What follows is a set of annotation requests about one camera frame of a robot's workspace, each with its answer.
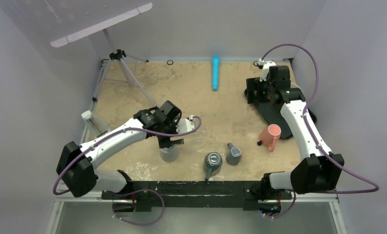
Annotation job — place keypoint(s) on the overhead light panel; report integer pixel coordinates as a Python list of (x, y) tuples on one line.
[(81, 18)]

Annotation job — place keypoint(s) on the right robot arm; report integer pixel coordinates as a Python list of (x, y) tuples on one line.
[(278, 103)]

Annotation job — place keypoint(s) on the pink mug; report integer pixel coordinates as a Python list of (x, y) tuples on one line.
[(269, 137)]

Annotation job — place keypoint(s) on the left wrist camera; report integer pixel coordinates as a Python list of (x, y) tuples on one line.
[(185, 125)]

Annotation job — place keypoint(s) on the light grey mug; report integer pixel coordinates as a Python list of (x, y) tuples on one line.
[(169, 154)]

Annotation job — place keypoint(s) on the tripod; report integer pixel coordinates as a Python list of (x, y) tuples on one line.
[(130, 78)]

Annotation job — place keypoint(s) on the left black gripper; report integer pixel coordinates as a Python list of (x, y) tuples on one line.
[(164, 141)]

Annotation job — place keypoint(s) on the aluminium frame rail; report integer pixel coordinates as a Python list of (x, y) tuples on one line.
[(311, 214)]

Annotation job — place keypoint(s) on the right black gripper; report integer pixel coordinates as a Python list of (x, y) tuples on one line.
[(251, 87)]

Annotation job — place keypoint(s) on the dark blue-grey mug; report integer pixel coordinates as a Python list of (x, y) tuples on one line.
[(212, 164)]

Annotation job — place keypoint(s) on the slate blue mug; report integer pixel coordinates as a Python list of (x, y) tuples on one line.
[(234, 154)]

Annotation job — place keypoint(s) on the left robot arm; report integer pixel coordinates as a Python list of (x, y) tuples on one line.
[(78, 165)]

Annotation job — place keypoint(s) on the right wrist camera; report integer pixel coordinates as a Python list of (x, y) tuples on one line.
[(265, 65)]

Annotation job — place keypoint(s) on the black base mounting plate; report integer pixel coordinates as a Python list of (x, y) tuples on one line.
[(247, 195)]

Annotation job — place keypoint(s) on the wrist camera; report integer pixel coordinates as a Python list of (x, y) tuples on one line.
[(265, 65), (185, 125)]

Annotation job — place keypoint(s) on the blue cylinder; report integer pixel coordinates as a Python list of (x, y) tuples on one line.
[(215, 72)]

